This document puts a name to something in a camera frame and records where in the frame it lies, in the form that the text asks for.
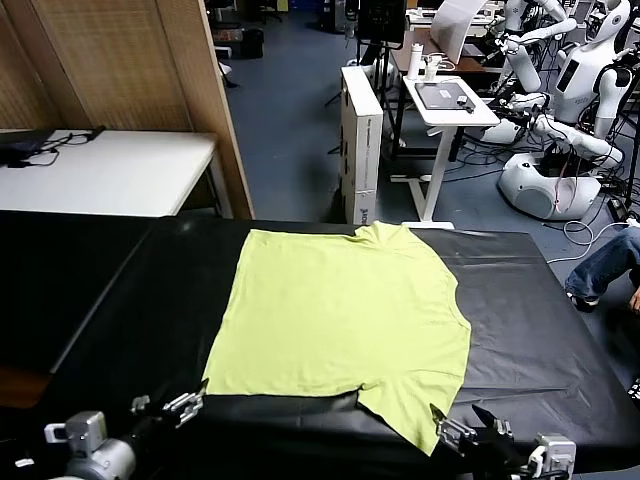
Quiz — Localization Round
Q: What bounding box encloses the tall white cardboard box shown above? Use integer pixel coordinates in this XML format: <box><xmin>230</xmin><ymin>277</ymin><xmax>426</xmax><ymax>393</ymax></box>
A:
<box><xmin>339</xmin><ymin>64</ymin><xmax>384</xmax><ymax>226</ymax></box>

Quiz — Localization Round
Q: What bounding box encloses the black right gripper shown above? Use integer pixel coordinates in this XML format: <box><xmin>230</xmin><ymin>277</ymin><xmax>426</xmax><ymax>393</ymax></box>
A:
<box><xmin>428</xmin><ymin>403</ymin><xmax>539</xmax><ymax>476</ymax></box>

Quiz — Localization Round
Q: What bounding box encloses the white standing desk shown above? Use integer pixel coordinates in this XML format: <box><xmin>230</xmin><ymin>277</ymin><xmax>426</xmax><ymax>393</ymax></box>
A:
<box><xmin>389</xmin><ymin>74</ymin><xmax>501</xmax><ymax>230</ymax></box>

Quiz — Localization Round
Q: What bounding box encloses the black storage bin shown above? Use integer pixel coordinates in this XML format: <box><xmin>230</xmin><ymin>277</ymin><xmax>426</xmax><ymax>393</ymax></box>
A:
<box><xmin>240</xmin><ymin>28</ymin><xmax>265</xmax><ymax>59</ymax></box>

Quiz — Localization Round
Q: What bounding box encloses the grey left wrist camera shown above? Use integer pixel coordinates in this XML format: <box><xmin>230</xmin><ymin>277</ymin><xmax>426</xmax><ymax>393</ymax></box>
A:
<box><xmin>43</xmin><ymin>410</ymin><xmax>107</xmax><ymax>454</ymax></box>

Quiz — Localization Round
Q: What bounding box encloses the wrinkled black table cover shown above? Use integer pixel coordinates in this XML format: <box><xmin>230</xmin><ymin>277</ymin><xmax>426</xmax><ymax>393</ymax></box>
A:
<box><xmin>29</xmin><ymin>218</ymin><xmax>640</xmax><ymax>480</ymax></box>

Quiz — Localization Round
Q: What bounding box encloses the brown wooden desk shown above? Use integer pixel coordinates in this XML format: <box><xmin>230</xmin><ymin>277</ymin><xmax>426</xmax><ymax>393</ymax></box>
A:
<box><xmin>387</xmin><ymin>24</ymin><xmax>506</xmax><ymax>76</ymax></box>

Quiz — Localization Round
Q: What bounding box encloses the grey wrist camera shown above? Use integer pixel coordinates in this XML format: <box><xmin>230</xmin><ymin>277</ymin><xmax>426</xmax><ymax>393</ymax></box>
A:
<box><xmin>43</xmin><ymin>410</ymin><xmax>107</xmax><ymax>454</ymax></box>
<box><xmin>528</xmin><ymin>433</ymin><xmax>577</xmax><ymax>476</ymax></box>

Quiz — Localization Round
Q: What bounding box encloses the yellow-green t-shirt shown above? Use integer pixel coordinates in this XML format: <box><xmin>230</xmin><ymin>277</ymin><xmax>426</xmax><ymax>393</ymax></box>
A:
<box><xmin>201</xmin><ymin>221</ymin><xmax>474</xmax><ymax>457</ymax></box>

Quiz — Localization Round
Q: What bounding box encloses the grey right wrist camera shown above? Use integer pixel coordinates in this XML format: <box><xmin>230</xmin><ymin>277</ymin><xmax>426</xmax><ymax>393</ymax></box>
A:
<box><xmin>528</xmin><ymin>433</ymin><xmax>577</xmax><ymax>476</ymax></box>

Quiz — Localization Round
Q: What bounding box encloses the white drink bottle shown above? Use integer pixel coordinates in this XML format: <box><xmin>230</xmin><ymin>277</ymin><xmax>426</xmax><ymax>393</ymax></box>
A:
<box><xmin>407</xmin><ymin>42</ymin><xmax>424</xmax><ymax>80</ymax></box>

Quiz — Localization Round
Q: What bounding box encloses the black cable with adapter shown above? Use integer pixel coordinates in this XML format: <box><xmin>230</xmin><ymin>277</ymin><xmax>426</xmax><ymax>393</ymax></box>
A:
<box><xmin>24</xmin><ymin>127</ymin><xmax>106</xmax><ymax>169</ymax></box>

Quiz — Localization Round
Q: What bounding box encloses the smooth black table sheet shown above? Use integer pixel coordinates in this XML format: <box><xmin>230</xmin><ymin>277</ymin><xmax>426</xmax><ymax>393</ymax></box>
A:
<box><xmin>0</xmin><ymin>209</ymin><xmax>151</xmax><ymax>374</ymax></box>

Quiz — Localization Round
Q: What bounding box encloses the black square panel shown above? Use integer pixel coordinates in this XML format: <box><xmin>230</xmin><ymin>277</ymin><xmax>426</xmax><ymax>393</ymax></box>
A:
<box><xmin>355</xmin><ymin>0</ymin><xmax>407</xmax><ymax>44</ymax></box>

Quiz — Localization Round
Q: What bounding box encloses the white humanoid robot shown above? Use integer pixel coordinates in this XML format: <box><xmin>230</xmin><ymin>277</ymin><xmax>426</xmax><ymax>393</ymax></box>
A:
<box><xmin>492</xmin><ymin>0</ymin><xmax>579</xmax><ymax>96</ymax></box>

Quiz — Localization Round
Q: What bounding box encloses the white rectangular table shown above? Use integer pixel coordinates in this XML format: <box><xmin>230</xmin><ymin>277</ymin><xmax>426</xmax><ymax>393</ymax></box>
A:
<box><xmin>0</xmin><ymin>128</ymin><xmax>234</xmax><ymax>219</ymax></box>

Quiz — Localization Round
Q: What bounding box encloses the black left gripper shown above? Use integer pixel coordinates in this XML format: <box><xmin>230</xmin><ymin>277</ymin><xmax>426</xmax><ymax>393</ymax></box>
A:
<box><xmin>130</xmin><ymin>378</ymin><xmax>210</xmax><ymax>449</ymax></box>

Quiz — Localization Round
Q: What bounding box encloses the white curved panel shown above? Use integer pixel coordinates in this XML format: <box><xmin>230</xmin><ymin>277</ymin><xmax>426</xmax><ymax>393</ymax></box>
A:
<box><xmin>430</xmin><ymin>0</ymin><xmax>485</xmax><ymax>64</ymax></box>

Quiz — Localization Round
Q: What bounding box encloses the black tripod stand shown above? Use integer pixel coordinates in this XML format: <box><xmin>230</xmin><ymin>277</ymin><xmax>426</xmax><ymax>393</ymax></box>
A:
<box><xmin>367</xmin><ymin>39</ymin><xmax>407</xmax><ymax>159</ymax></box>

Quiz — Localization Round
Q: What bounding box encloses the black white-striped sneaker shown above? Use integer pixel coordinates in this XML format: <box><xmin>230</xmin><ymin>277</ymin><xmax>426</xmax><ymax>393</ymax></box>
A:
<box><xmin>567</xmin><ymin>289</ymin><xmax>601</xmax><ymax>314</ymax></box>

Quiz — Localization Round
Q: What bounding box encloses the white floor cable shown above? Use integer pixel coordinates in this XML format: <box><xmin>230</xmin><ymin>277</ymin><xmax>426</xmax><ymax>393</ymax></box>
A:
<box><xmin>544</xmin><ymin>218</ymin><xmax>632</xmax><ymax>264</ymax></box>

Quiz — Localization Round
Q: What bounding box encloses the grey closed laptop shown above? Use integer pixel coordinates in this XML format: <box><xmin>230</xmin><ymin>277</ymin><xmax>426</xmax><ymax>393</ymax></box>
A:
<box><xmin>414</xmin><ymin>81</ymin><xmax>474</xmax><ymax>110</ymax></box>

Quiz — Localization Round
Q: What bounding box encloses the blue jeans leg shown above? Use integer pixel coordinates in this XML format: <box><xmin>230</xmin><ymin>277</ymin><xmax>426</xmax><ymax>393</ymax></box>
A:
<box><xmin>564</xmin><ymin>227</ymin><xmax>640</xmax><ymax>301</ymax></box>

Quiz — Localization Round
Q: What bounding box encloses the white humanoid robot black-faced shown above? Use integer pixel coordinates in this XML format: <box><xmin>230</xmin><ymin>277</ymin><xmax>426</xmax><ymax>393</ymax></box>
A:
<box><xmin>479</xmin><ymin>0</ymin><xmax>640</xmax><ymax>221</ymax></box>

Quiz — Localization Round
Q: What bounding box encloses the black bag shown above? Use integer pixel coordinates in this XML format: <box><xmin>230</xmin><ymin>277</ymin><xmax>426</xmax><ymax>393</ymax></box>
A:
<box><xmin>0</xmin><ymin>139</ymin><xmax>42</xmax><ymax>169</ymax></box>

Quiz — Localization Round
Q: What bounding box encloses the wooden partition screen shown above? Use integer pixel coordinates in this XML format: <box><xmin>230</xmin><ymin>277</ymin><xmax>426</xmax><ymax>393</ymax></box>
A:
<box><xmin>0</xmin><ymin>0</ymin><xmax>255</xmax><ymax>220</ymax></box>

